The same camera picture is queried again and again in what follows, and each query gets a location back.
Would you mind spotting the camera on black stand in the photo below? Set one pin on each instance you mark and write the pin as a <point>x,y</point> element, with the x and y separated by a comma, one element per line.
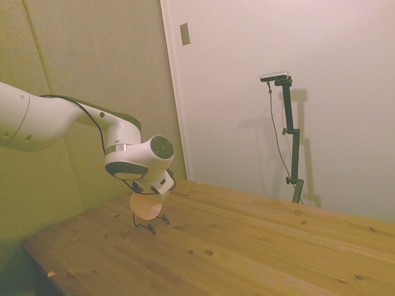
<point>275,129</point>

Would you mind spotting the pink plastic bowl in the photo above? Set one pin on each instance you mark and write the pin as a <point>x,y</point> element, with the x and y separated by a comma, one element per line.
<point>144,207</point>

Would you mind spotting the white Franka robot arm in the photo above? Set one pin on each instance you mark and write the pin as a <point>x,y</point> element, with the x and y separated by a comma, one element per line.
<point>61,120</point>

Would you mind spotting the silver exterior camera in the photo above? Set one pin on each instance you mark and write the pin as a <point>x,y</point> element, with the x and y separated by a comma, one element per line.
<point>274,76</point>

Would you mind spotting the small orange scrap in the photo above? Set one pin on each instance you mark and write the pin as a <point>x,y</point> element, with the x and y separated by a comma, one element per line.
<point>51,273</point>

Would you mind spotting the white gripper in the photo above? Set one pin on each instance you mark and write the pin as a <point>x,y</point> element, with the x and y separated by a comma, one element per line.
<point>162,185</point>

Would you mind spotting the black camera stand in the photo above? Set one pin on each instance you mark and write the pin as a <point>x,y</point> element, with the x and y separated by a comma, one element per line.
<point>292,138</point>

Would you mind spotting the white door frame trim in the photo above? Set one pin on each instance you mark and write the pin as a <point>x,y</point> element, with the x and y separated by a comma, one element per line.
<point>176,92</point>

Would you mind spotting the grey wall switch plate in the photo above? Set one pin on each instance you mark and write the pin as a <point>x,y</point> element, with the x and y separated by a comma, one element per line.
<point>185,34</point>

